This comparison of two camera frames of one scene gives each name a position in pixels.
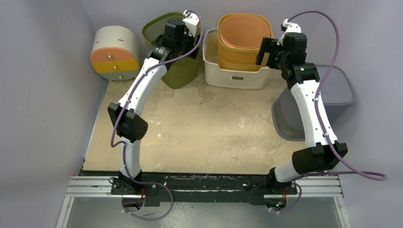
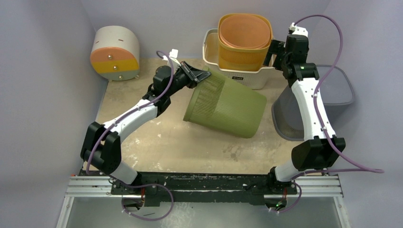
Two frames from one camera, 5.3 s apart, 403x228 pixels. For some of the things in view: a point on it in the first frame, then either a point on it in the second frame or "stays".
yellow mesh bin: [244, 59] stays
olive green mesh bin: [181, 74] -> [218, 103]
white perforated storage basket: [216, 78] stays
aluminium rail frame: [99, 186] stays
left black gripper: [193, 41] -> [194, 76]
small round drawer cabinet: [115, 53] stays
